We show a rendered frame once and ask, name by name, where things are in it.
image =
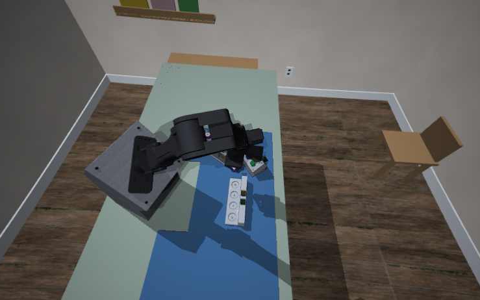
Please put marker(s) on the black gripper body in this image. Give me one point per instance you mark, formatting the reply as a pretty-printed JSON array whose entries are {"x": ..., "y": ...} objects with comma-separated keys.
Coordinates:
[{"x": 229, "y": 160}]

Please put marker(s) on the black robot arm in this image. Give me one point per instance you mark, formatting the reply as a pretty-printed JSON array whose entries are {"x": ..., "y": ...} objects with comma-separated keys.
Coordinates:
[{"x": 188, "y": 140}]

